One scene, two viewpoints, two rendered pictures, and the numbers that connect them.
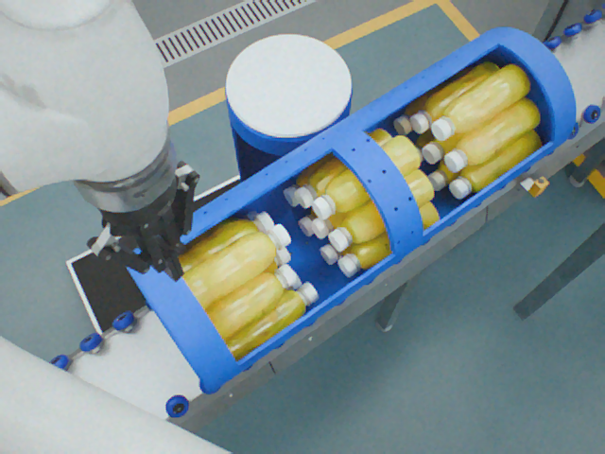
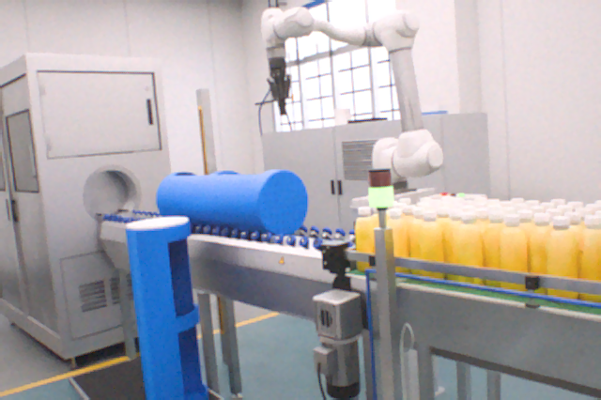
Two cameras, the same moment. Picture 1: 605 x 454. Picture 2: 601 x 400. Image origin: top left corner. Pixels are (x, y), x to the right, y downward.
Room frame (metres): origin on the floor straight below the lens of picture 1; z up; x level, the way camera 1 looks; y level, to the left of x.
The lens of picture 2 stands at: (0.47, 2.52, 1.35)
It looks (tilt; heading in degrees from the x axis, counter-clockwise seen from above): 6 degrees down; 264
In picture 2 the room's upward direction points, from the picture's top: 5 degrees counter-clockwise
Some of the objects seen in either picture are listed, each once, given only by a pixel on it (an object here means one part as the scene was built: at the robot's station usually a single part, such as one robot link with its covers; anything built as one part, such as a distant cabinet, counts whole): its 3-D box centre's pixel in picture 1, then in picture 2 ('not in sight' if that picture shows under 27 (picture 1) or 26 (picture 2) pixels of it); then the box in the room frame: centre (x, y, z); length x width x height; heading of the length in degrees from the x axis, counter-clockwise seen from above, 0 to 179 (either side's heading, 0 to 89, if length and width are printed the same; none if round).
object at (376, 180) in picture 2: not in sight; (379, 179); (0.10, 1.11, 1.23); 0.06 x 0.06 x 0.04
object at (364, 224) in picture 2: not in sight; (366, 241); (0.07, 0.77, 1.00); 0.07 x 0.07 x 0.20
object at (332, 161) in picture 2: not in sight; (362, 210); (-0.52, -1.95, 0.72); 2.15 x 0.54 x 1.45; 120
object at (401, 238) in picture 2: not in sight; (397, 244); (-0.01, 0.87, 1.00); 0.07 x 0.07 x 0.20
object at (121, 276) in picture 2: not in sight; (126, 315); (1.28, -1.02, 0.31); 0.06 x 0.06 x 0.63; 36
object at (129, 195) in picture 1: (119, 153); (276, 53); (0.27, 0.15, 1.73); 0.09 x 0.09 x 0.06
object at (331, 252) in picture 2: not in sight; (336, 257); (0.17, 0.74, 0.95); 0.10 x 0.07 x 0.10; 36
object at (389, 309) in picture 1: (396, 296); (231, 343); (0.59, -0.30, 0.31); 0.06 x 0.06 x 0.63; 36
